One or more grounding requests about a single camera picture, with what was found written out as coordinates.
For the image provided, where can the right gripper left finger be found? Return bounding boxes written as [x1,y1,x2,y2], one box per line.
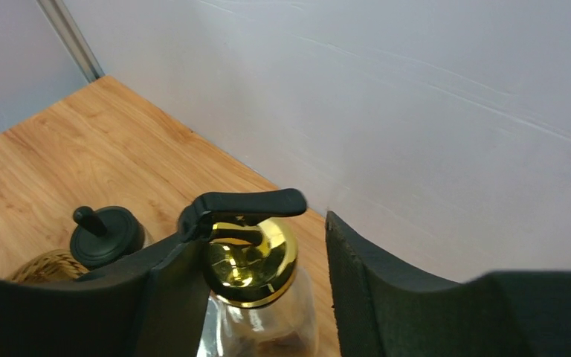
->
[0,235,209,356]

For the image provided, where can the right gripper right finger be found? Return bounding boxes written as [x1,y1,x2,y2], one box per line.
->
[325,212,571,356]

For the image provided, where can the gold-cap oil bottle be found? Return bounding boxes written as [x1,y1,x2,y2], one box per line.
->
[177,188,318,356]

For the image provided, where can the woven wicker divided basket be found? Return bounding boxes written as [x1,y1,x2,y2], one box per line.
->
[5,249,88,285]

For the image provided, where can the left aluminium frame post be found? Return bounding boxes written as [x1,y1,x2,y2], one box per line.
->
[36,0,105,83]

